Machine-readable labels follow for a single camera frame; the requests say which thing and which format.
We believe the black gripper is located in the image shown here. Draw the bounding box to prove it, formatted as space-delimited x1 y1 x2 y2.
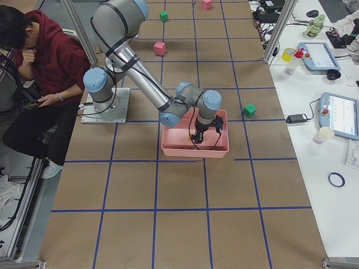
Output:
191 119 209 144

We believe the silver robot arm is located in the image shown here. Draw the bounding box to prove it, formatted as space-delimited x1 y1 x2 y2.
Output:
83 1 224 144

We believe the pink plastic bin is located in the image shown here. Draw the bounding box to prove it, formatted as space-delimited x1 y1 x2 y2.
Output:
161 109 229 158

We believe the green cube near bin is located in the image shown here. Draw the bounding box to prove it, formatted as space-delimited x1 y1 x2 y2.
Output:
242 103 257 118

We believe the pink foam cube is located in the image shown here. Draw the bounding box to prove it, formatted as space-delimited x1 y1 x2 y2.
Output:
153 41 166 56

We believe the black power adapter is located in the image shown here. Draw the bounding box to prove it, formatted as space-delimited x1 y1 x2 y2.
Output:
286 114 308 124

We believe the clear squeeze bottle red cap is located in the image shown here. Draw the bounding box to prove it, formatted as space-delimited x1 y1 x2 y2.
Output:
284 48 305 75

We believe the yellow tape roll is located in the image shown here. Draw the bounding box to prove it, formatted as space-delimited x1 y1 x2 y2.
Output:
281 48 296 63

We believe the green cube far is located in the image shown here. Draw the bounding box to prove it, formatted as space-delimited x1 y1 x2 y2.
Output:
159 11 169 22

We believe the white pink cup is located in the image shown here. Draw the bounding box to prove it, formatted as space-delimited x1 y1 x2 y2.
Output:
313 127 335 144

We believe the pink cube far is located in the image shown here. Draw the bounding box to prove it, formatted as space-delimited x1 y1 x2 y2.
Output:
201 0 213 10

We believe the near teach pendant tablet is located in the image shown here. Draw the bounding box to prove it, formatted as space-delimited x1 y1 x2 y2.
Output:
318 92 358 141

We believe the teach pendant tablet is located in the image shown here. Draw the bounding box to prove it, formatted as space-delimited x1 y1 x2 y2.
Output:
298 42 340 71
318 92 358 141

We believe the far teach pendant tablet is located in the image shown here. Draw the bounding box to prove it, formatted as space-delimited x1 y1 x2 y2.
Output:
298 42 340 71

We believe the person in maroon hoodie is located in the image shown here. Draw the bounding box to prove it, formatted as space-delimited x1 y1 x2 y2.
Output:
1 5 90 179

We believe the black smartphone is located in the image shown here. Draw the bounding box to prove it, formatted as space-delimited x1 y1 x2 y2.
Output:
22 100 42 110

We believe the black computer mouse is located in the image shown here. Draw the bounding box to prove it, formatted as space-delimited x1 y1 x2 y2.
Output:
306 10 319 18

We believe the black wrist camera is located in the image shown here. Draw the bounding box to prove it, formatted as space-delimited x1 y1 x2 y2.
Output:
212 115 224 134

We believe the blue tape ring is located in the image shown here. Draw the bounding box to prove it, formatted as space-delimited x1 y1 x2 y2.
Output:
327 172 346 188

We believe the aluminium frame post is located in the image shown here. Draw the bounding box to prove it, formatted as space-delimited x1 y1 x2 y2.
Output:
263 0 297 63

